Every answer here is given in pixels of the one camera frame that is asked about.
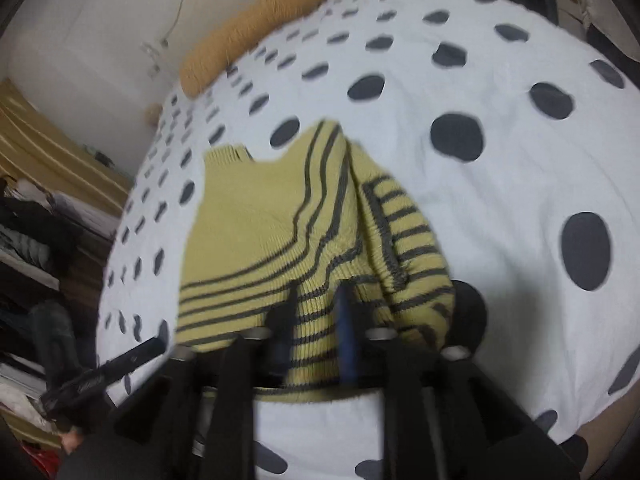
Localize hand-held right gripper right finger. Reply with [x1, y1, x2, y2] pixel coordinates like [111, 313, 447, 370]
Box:
[334, 282, 568, 480]

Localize white polka dot blanket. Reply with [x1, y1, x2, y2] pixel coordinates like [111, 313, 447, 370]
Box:
[95, 0, 640, 480]

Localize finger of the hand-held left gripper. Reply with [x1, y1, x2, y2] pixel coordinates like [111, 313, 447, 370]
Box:
[102, 336, 167, 378]

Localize orange quilted pillow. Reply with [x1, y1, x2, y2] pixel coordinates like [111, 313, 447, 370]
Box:
[179, 0, 328, 98]

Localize yellow striped knit sweater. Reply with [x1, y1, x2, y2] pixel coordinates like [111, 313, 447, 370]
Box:
[175, 119, 457, 403]

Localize white cloth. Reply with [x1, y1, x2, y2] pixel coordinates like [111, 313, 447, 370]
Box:
[560, 0, 640, 33]

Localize person's left forearm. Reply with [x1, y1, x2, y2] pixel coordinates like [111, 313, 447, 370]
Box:
[56, 430, 151, 480]

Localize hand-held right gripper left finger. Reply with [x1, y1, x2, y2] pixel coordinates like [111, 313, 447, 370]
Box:
[114, 282, 302, 480]

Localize dark hanging jackets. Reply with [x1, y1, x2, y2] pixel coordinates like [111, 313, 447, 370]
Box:
[0, 175, 116, 291]

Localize gold curtain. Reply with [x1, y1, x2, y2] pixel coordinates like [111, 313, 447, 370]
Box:
[0, 77, 133, 201]

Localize folded clothes pile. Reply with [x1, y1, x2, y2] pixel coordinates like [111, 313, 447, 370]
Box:
[0, 280, 101, 441]

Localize person's left hand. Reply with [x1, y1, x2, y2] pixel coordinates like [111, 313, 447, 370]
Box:
[61, 429, 87, 455]

